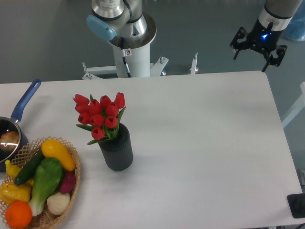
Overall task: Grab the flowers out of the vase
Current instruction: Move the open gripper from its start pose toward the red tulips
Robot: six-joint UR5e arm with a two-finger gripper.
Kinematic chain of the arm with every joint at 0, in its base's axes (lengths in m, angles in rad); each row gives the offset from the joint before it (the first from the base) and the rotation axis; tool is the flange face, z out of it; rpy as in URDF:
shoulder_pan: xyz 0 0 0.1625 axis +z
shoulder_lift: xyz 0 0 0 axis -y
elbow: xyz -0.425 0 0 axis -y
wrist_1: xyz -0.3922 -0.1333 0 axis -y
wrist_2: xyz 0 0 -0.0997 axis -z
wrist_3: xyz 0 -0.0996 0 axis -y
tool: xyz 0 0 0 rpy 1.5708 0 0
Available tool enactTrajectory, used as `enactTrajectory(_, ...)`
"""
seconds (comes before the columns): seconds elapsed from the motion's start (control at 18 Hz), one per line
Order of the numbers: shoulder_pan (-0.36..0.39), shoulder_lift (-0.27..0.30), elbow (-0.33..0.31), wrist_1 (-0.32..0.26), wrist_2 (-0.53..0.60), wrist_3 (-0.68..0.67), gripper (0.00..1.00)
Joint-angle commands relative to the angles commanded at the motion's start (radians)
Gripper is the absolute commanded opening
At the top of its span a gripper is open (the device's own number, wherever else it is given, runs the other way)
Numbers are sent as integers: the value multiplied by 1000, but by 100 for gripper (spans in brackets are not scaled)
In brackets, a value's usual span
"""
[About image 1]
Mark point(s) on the white frame at right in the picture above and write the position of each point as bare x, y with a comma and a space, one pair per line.
295, 108

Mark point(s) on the purple red radish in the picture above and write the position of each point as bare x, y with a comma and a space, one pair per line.
68, 183

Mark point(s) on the black device at table edge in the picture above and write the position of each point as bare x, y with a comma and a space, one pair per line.
297, 205

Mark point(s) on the yellow squash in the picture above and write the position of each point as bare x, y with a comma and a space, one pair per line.
56, 149

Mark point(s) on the silver robot arm with gripper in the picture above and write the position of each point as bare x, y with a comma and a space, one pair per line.
279, 13

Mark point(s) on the green bok choy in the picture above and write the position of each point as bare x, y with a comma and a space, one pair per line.
46, 180

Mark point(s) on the small yellow banana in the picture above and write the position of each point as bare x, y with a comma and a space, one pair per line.
13, 170

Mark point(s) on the silver robot arm blue cap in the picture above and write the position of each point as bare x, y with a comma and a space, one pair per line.
126, 27

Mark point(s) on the blue plastic bag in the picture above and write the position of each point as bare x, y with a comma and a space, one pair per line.
295, 30

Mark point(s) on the red tulip bouquet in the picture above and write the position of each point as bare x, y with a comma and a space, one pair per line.
101, 117

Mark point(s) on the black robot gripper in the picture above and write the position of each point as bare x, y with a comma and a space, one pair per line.
260, 39

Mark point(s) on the orange fruit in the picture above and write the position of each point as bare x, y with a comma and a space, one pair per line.
18, 215

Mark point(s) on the blue handled saucepan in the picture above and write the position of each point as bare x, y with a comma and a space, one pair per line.
12, 123

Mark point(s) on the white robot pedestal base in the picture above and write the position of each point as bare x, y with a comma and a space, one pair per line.
129, 63

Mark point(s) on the yellow bell pepper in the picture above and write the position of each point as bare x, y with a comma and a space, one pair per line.
9, 193

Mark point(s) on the dark green cucumber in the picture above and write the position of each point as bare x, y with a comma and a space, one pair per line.
28, 171

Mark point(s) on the white garlic bulb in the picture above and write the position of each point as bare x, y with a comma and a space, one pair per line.
58, 202

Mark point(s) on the woven wicker basket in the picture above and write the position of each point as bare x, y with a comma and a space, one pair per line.
47, 220

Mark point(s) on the brown bread roll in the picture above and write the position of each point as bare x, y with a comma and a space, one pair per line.
9, 141

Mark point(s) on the dark grey ribbed vase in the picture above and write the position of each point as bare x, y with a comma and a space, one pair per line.
118, 152

